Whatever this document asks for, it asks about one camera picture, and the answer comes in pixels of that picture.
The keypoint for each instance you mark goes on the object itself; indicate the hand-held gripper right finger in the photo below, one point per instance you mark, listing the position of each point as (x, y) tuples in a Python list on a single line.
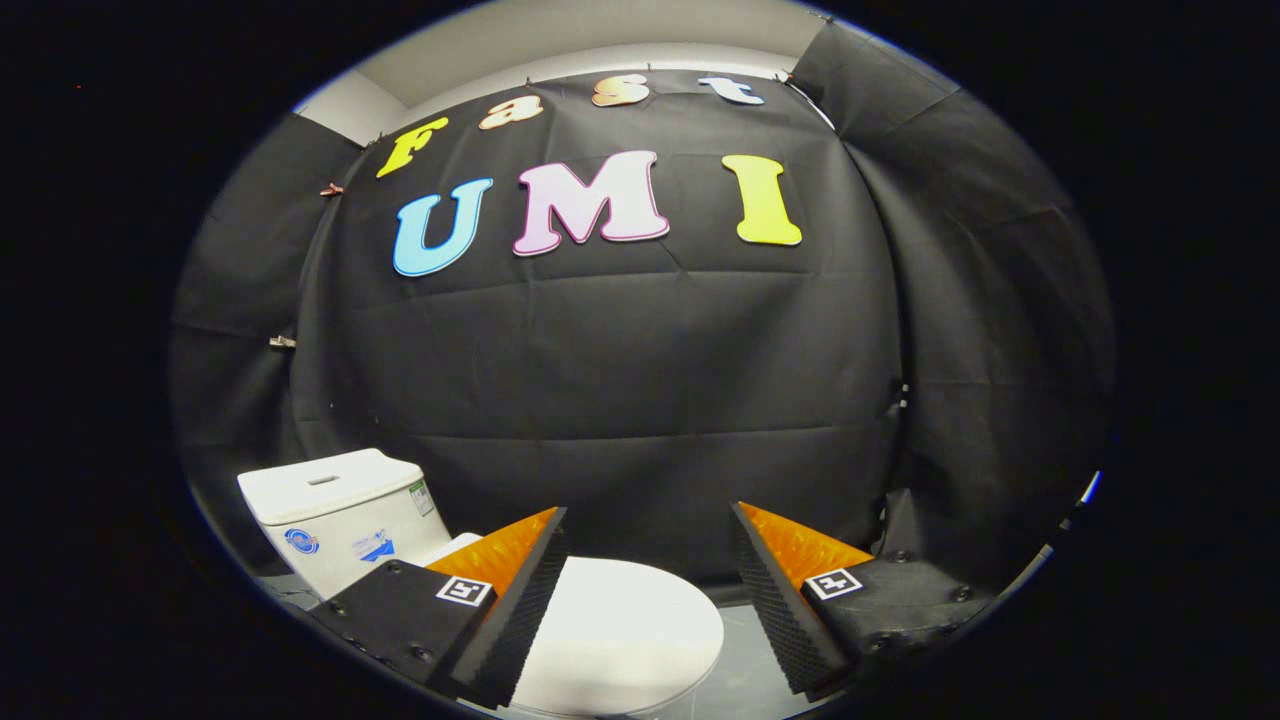
[(785, 620)]

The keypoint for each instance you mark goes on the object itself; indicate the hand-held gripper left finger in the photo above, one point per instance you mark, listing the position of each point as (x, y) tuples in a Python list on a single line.
[(520, 610)]

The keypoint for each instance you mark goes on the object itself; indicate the white toilet lid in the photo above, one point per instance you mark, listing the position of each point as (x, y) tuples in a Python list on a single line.
[(625, 630)]

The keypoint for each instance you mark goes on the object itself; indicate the black backdrop cloth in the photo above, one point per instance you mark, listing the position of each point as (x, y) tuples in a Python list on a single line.
[(640, 380)]

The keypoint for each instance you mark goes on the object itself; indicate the silver cloth clip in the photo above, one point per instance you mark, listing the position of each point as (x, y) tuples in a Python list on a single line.
[(282, 342)]

